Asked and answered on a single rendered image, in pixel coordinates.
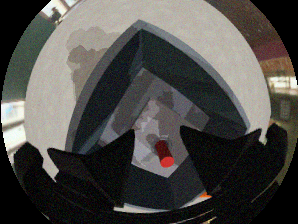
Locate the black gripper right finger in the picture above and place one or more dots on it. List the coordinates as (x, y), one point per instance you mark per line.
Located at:
(214, 157)

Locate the dark red peg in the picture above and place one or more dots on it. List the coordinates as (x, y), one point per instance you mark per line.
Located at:
(166, 159)

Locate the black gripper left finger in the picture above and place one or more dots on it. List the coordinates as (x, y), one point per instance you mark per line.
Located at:
(107, 169)

